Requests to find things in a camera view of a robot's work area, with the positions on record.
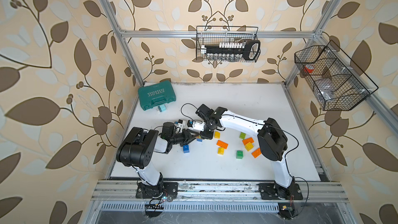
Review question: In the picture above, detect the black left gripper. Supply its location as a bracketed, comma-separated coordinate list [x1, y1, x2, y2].
[169, 129, 198, 146]

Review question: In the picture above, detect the orange lego brick long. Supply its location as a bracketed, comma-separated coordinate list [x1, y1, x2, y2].
[216, 140, 229, 149]

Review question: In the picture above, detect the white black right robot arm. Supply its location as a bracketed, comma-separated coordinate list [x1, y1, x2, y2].
[196, 107, 293, 189]

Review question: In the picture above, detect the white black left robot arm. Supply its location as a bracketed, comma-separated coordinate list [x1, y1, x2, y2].
[116, 122, 200, 187]

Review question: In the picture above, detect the yellow lego brick upper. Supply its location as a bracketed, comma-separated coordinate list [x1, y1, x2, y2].
[214, 131, 220, 139]

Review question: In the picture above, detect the yellow lego brick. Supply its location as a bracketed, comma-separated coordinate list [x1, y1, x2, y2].
[214, 131, 220, 139]
[218, 147, 224, 155]
[245, 142, 254, 151]

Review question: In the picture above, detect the blue lego brick loose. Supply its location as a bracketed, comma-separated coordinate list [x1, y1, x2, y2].
[182, 145, 190, 153]

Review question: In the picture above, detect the yellow lego brick centre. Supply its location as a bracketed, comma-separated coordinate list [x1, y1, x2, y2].
[218, 147, 224, 155]

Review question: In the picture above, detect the lime green lego brick small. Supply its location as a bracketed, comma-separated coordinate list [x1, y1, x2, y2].
[239, 132, 246, 140]

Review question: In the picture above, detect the orange lego brick right upper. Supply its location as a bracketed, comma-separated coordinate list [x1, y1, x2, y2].
[243, 137, 254, 146]

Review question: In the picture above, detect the green lego brick square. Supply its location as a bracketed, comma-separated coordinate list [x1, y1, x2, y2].
[236, 150, 244, 159]

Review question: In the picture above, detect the yellow lego brick right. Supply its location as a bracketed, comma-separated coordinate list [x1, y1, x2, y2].
[245, 142, 254, 151]

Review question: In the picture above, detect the orange lego brick right lower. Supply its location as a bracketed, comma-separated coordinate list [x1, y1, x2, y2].
[251, 148, 262, 158]

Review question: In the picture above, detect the small teal white box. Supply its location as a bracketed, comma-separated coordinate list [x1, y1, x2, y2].
[157, 104, 167, 113]

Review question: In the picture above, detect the green plastic tool case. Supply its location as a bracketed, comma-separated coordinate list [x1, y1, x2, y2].
[138, 80, 176, 111]

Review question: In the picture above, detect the small electronics board left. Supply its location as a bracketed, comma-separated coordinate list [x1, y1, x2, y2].
[145, 204, 164, 218]

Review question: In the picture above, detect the small electronics board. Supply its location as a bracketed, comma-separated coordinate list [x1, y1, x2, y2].
[278, 203, 297, 220]
[145, 204, 164, 218]

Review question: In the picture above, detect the small electronics board right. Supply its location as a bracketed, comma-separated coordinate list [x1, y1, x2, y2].
[278, 203, 297, 220]

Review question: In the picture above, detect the red tape roll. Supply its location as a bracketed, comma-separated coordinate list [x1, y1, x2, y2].
[304, 64, 315, 74]

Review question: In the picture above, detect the clear plastic bag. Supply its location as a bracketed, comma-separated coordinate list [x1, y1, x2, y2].
[315, 78, 335, 100]

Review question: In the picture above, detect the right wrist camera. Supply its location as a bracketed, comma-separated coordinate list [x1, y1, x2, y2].
[195, 104, 227, 121]

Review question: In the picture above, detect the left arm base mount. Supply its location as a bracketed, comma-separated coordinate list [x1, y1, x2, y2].
[135, 182, 178, 201]

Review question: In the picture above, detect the black wire basket back wall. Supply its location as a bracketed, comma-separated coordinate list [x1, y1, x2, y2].
[195, 26, 261, 63]

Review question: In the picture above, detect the black wire basket wall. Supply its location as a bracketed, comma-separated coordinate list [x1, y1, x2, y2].
[294, 40, 379, 111]
[195, 26, 261, 63]

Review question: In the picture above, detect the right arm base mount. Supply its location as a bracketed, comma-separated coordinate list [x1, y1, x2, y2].
[258, 181, 304, 200]

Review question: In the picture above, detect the black white socket set rail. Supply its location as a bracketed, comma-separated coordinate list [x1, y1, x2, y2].
[199, 39, 261, 62]

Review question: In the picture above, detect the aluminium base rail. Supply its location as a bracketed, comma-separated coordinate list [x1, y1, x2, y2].
[91, 180, 349, 203]

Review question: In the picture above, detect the aluminium frame back crossbar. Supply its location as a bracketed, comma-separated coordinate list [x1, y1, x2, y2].
[120, 29, 317, 39]

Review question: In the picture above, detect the black wire basket right wall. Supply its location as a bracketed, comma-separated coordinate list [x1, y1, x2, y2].
[294, 40, 379, 111]

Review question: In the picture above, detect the aluminium frame corner post right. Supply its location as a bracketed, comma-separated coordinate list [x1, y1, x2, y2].
[284, 0, 358, 88]

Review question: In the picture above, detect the aluminium frame corner post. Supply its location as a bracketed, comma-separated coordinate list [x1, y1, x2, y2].
[284, 0, 358, 88]
[99, 0, 145, 87]

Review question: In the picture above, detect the aluminium frame corner post left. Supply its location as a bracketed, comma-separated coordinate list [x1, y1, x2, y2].
[99, 0, 145, 87]

